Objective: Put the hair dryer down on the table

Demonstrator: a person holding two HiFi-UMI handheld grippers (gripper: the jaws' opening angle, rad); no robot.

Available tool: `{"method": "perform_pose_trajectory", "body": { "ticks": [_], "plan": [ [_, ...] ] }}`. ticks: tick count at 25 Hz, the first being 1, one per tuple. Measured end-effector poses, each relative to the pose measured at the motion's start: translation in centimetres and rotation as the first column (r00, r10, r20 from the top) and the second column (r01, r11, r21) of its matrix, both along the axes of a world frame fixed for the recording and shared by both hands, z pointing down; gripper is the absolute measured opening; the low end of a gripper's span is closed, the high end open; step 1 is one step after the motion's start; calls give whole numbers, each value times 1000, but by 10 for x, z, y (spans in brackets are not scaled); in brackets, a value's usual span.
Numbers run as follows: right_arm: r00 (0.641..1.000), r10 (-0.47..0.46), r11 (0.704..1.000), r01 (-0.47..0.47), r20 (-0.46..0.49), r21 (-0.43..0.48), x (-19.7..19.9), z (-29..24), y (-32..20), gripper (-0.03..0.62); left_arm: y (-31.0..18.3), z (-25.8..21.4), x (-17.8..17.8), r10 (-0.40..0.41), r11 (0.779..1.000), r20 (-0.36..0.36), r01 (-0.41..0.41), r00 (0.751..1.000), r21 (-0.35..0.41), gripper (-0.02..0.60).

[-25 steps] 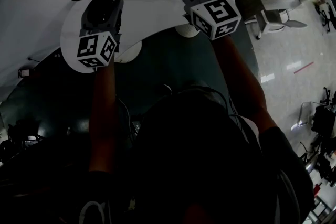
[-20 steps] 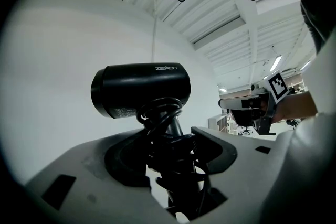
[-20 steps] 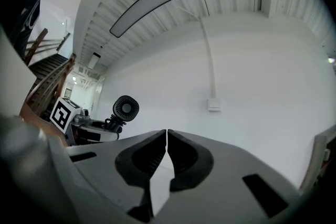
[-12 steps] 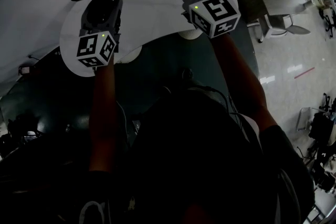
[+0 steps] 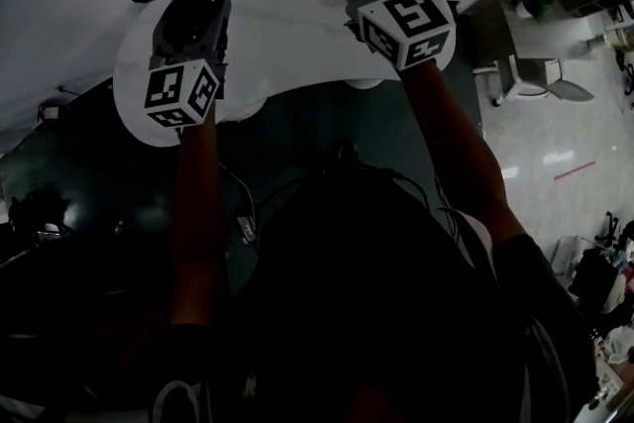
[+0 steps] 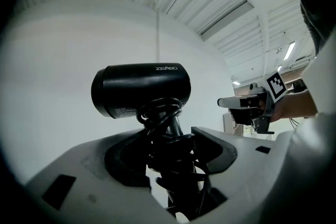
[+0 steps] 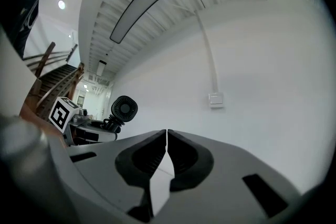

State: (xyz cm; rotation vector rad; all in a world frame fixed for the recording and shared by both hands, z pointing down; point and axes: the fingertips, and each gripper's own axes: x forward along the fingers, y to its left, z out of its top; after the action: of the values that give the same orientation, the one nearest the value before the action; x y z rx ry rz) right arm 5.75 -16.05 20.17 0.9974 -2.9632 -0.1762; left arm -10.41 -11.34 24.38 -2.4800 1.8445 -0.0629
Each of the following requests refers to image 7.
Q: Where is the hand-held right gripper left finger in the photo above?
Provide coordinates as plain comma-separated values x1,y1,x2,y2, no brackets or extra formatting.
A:
67,129,168,224

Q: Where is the rectangular ceiling light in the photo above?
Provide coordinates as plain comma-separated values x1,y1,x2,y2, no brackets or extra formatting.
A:
96,59,107,77

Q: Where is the white wall cable conduit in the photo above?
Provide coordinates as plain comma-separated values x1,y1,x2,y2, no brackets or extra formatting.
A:
193,9,220,94

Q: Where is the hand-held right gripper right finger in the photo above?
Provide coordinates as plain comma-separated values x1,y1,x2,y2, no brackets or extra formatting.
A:
153,129,303,224

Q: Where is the white wall switch plate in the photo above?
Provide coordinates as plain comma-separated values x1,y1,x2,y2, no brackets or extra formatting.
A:
208,92,225,109

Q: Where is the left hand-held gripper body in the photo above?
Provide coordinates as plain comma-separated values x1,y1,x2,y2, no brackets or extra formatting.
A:
48,96,91,147

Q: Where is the person's left forearm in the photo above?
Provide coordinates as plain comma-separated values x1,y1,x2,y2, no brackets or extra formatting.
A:
19,102,64,137

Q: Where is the long oval ceiling light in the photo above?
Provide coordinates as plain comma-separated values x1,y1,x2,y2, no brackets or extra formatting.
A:
109,0,179,44

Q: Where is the person's black shirt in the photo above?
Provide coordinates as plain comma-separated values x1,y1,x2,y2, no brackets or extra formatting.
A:
7,0,45,59

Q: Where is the wooden staircase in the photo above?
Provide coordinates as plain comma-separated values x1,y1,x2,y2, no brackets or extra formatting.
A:
23,41,85,120

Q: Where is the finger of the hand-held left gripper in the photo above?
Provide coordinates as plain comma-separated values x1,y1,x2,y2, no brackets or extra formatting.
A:
77,121,118,144

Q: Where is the black rounded object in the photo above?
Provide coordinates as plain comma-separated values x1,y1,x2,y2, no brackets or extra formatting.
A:
103,95,139,135

